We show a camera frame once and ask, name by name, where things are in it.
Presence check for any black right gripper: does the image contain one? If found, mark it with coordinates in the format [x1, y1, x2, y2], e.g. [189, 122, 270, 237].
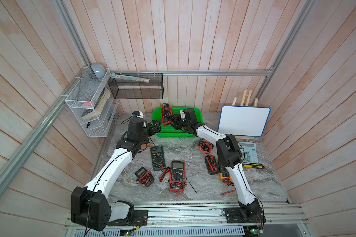
[166, 114, 190, 130]

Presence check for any red clamp multimeter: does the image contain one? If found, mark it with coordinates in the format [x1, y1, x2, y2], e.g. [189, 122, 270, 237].
[161, 103, 173, 126]

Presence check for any large red Aneng multimeter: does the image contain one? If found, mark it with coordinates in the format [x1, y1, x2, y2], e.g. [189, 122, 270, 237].
[169, 161, 185, 192]

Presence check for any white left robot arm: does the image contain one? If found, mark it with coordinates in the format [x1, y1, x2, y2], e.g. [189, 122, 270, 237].
[71, 117, 161, 232]

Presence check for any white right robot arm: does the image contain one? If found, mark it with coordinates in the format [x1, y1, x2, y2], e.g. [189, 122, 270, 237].
[163, 108, 266, 223]

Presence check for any green plastic basket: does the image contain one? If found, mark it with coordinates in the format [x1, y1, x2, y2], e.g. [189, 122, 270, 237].
[152, 107, 203, 138]

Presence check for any orange multimeter at left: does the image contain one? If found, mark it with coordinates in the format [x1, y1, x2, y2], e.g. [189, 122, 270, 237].
[141, 138, 151, 148]

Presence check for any orange Victor multimeter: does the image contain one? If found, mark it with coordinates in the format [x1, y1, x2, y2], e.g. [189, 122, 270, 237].
[197, 139, 214, 155]

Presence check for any small black red multimeter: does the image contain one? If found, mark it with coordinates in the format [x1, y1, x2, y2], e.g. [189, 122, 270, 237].
[135, 167, 155, 187]

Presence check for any black multimeter with red leads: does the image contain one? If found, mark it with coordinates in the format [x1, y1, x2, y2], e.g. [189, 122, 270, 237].
[205, 155, 219, 175]

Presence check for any wooden easel stand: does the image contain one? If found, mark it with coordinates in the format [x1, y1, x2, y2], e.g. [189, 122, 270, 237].
[218, 89, 262, 142]

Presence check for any yellow clamp meter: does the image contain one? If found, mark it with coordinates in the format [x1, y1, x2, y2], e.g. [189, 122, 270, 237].
[219, 165, 230, 181]

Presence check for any blue framed whiteboard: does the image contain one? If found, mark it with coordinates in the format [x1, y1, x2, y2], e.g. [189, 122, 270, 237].
[218, 106, 271, 137]

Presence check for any grey computer mouse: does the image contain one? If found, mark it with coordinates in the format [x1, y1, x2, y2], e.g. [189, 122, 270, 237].
[91, 63, 106, 80]

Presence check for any yellow black utility knife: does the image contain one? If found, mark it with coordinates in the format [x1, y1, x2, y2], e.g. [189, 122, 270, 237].
[242, 163, 265, 170]

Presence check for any light blue calculator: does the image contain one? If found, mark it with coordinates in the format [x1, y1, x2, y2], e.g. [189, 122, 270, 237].
[239, 142, 259, 164]

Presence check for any red loose test probe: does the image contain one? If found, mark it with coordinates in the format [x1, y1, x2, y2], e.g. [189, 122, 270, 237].
[221, 189, 236, 196]

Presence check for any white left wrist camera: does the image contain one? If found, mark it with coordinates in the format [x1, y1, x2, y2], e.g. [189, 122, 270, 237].
[132, 111, 144, 118]

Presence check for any black mesh wall basket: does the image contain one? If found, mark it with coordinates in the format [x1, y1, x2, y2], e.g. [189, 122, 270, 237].
[108, 73, 164, 99]

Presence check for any white wire wall shelf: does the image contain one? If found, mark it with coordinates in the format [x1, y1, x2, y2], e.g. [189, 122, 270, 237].
[65, 67, 119, 137]

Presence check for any book in wire shelf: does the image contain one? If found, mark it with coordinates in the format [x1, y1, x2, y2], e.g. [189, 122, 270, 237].
[81, 88, 111, 120]

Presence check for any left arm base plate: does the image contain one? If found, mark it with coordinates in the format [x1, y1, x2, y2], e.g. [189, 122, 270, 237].
[108, 209, 148, 227]

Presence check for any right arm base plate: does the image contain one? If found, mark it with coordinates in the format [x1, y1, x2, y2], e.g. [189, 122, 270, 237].
[222, 207, 266, 224]

